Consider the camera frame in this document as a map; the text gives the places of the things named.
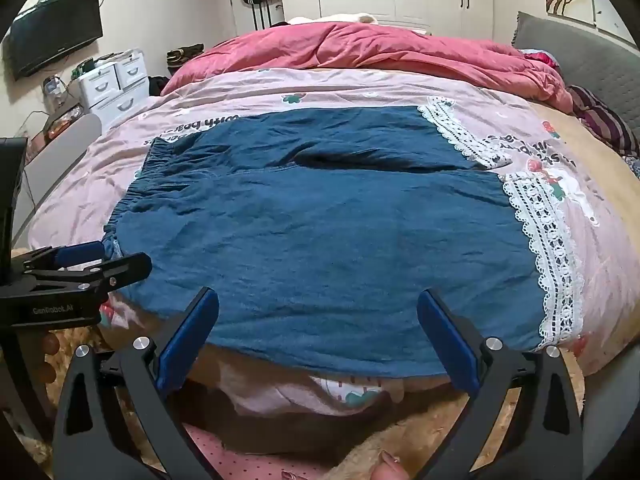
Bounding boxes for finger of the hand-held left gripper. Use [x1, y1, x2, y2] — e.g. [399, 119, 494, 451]
[30, 252, 153, 293]
[15, 241, 105, 273]

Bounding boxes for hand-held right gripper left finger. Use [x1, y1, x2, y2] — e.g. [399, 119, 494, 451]
[51, 287, 221, 480]

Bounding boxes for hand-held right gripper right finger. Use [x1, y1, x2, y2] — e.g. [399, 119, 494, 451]
[417, 288, 586, 480]

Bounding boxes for blue pants with lace trim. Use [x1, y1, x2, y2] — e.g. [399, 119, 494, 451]
[102, 105, 586, 378]

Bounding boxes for person's left hand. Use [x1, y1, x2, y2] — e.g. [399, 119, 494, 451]
[40, 332, 62, 386]

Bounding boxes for person's right hand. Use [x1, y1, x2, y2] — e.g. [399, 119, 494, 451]
[371, 451, 403, 480]

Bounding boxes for grey padded panel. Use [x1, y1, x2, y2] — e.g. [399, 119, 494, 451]
[14, 112, 104, 242]

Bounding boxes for glass jar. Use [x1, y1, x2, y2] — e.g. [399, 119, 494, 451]
[43, 75, 69, 109]

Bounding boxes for white drawer unit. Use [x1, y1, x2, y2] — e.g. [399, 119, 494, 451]
[75, 49, 151, 122]

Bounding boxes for black flat television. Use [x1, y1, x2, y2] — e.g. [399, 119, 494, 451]
[2, 0, 104, 81]

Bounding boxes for dark brown bag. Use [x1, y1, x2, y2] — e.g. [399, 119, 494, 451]
[166, 43, 205, 66]

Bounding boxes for tan bed blanket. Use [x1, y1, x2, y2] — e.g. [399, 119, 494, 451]
[530, 102, 640, 376]

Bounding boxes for pink printed bed sheet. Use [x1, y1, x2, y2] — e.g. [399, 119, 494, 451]
[27, 65, 640, 416]

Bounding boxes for dark striped cloth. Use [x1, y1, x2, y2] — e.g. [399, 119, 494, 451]
[565, 85, 640, 157]

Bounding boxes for red comforter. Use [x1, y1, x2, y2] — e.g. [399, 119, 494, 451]
[160, 20, 573, 113]

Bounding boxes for magenta cloth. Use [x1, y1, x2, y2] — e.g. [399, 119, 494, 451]
[520, 48, 559, 69]

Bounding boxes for grey padded headboard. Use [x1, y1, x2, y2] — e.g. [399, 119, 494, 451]
[512, 10, 640, 126]

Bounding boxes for white pillow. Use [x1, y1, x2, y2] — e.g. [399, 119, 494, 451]
[289, 12, 379, 26]

